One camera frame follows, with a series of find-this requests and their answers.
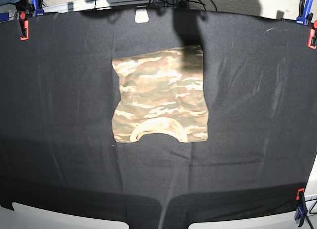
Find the white tab on cloth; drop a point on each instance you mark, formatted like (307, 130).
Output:
(141, 15)

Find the camouflage t-shirt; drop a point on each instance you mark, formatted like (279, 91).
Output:
(161, 92)

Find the black table cloth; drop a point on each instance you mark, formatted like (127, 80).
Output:
(59, 91)

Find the blue clamp top left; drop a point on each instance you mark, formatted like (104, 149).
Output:
(37, 9)

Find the orange blue clamp bottom right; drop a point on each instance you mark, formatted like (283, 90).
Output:
(301, 210)

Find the orange clamp far right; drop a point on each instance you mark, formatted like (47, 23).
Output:
(312, 40)

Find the orange clamp far left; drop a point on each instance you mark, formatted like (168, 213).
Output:
(21, 18)

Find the blue clamp top right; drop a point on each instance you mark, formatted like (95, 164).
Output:
(305, 16)

